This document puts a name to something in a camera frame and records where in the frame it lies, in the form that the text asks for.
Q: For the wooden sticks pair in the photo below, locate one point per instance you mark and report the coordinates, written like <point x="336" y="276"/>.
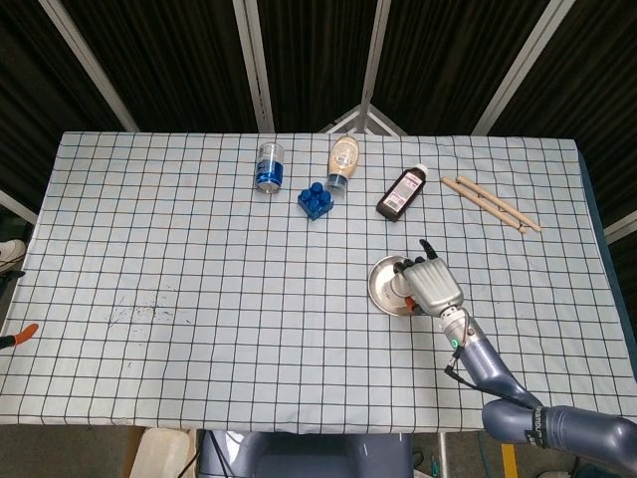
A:
<point x="497" y="200"/>

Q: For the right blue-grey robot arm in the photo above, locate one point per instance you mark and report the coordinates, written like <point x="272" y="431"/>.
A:
<point x="488" y="363"/>

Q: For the white metal table leg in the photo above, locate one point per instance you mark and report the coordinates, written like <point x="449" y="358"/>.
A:
<point x="445" y="455"/>

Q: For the white shoe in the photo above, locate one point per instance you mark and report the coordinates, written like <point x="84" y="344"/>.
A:
<point x="11" y="254"/>

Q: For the blue-grey robot torso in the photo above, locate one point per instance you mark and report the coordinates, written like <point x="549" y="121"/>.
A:
<point x="308" y="455"/>

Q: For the blue soda can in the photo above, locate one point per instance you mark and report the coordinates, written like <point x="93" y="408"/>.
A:
<point x="270" y="169"/>

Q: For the white metal frame post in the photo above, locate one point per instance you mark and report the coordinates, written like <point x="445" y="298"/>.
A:
<point x="89" y="65"/>
<point x="255" y="65"/>
<point x="522" y="65"/>
<point x="622" y="226"/>
<point x="17" y="206"/>
<point x="373" y="50"/>

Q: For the blue toy building block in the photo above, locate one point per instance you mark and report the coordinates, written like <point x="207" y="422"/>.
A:
<point x="314" y="201"/>

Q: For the light blue checked tablecloth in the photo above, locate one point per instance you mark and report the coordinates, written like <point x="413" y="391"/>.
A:
<point x="199" y="323"/>

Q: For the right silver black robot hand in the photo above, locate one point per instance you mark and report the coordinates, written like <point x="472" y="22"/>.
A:
<point x="435" y="289"/>

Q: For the beige sauce squeeze bottle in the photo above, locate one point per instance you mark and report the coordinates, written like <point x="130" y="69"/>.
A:
<point x="343" y="159"/>

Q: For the wooden drumstick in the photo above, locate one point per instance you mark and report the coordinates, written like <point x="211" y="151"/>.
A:
<point x="478" y="201"/>

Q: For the brown medicine bottle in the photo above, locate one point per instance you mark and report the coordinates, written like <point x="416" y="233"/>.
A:
<point x="400" y="194"/>

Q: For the white plastic container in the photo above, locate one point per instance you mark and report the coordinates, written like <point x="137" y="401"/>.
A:
<point x="164" y="455"/>

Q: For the round metal plate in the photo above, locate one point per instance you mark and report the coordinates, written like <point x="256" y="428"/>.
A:
<point x="380" y="284"/>

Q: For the white triangular metal frame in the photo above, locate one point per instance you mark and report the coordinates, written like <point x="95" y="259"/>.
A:
<point x="365" y="117"/>

